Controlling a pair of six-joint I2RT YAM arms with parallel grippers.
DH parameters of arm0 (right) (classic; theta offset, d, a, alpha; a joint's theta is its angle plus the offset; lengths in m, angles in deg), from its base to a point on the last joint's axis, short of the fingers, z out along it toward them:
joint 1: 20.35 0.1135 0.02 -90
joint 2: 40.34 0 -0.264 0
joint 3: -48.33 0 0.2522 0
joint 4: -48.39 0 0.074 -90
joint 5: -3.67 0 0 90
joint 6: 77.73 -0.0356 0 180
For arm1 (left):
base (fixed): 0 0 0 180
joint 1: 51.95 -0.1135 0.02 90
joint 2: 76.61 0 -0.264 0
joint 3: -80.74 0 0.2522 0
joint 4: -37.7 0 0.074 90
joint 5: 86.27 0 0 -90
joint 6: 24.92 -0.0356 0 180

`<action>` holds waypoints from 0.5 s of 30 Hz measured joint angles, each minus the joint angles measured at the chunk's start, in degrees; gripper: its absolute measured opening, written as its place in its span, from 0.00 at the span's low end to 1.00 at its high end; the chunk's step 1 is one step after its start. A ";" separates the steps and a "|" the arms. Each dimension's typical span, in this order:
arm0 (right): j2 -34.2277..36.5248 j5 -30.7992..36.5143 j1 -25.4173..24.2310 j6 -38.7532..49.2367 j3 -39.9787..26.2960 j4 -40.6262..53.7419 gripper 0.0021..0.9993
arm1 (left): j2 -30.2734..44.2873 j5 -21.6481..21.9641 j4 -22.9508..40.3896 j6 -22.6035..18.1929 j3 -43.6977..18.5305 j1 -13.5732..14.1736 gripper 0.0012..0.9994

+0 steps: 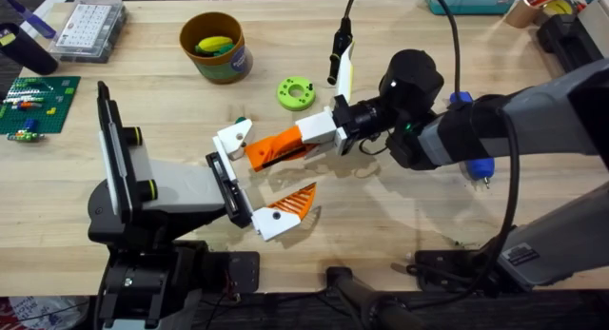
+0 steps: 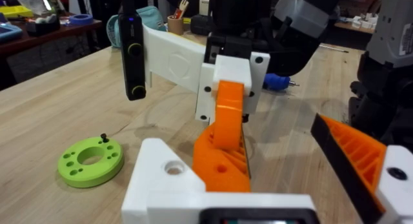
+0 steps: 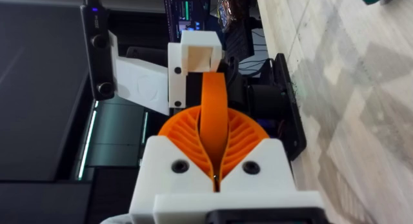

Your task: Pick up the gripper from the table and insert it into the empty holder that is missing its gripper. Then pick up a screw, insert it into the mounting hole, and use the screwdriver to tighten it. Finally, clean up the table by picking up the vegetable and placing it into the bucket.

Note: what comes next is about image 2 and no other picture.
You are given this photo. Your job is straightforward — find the black box with white items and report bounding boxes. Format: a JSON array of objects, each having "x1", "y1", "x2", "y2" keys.
[{"x1": 25, "y1": 13, "x2": 61, "y2": 37}]

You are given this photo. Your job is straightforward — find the dark wooden side table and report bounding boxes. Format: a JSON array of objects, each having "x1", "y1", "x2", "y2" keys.
[{"x1": 0, "y1": 18, "x2": 103, "y2": 91}]

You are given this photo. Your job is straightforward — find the black case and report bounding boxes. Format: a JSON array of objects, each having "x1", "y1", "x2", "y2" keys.
[{"x1": 190, "y1": 14, "x2": 214, "y2": 37}]

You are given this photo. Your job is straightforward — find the blue tape roll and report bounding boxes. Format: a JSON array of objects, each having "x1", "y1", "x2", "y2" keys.
[{"x1": 68, "y1": 13, "x2": 95, "y2": 26}]

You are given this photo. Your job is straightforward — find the heap of white blocks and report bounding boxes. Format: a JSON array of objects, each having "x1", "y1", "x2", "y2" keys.
[{"x1": 350, "y1": 12, "x2": 379, "y2": 30}]

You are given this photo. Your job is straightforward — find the yellow tray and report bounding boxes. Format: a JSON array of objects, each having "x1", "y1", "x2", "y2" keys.
[{"x1": 0, "y1": 5, "x2": 34, "y2": 19}]

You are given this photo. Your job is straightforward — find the blue electric screwdriver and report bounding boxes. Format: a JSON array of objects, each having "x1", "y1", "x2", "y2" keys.
[{"x1": 263, "y1": 72, "x2": 301, "y2": 92}]

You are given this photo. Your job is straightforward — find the white orange left gripper right finger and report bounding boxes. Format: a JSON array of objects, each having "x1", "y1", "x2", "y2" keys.
[{"x1": 310, "y1": 113, "x2": 413, "y2": 224}]

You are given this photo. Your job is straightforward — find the green disc with holes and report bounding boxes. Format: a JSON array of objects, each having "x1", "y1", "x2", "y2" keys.
[{"x1": 57, "y1": 136, "x2": 125, "y2": 189}]

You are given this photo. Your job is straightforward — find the black upright wrist plate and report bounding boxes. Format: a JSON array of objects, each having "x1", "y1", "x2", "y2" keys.
[{"x1": 117, "y1": 0, "x2": 147, "y2": 101}]

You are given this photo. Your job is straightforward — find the tan cup with utensils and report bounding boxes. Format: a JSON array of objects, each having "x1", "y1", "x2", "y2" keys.
[{"x1": 166, "y1": 0, "x2": 190, "y2": 36}]

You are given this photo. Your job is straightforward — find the thin metal rod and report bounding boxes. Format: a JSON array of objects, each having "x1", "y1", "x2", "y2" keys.
[{"x1": 318, "y1": 44, "x2": 350, "y2": 54}]

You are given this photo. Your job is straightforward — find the blue tray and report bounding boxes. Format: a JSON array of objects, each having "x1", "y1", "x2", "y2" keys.
[{"x1": 0, "y1": 21, "x2": 24, "y2": 44}]

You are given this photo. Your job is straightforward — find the bare white left gripper left finger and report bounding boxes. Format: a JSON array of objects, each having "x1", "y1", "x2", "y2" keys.
[{"x1": 121, "y1": 138, "x2": 207, "y2": 224}]

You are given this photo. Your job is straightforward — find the orange ribbed wedge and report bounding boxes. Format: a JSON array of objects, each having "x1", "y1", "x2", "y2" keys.
[{"x1": 192, "y1": 122, "x2": 252, "y2": 193}]

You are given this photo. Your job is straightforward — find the teal soft bag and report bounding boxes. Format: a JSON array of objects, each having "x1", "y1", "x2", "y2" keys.
[{"x1": 106, "y1": 5, "x2": 169, "y2": 49}]

